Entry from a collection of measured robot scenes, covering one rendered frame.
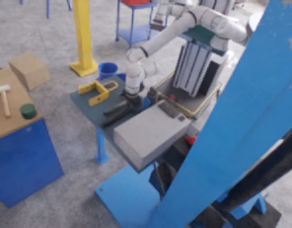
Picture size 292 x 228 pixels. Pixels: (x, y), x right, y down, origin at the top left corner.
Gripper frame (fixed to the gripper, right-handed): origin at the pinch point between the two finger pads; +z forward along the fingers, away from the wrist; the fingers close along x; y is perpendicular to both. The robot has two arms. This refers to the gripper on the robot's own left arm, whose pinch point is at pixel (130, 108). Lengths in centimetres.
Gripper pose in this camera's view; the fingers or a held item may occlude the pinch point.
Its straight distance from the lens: 138.2
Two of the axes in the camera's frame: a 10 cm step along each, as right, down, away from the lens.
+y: -7.3, 4.5, -5.1
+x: 6.7, 5.9, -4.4
